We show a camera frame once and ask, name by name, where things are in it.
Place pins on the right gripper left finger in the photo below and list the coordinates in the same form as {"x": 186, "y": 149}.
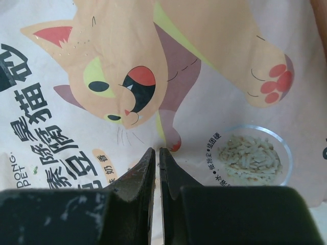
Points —
{"x": 120, "y": 213}

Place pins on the pink cat litter bag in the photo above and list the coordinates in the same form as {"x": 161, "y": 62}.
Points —
{"x": 236, "y": 90}

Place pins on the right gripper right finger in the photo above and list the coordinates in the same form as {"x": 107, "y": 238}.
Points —
{"x": 197, "y": 214}

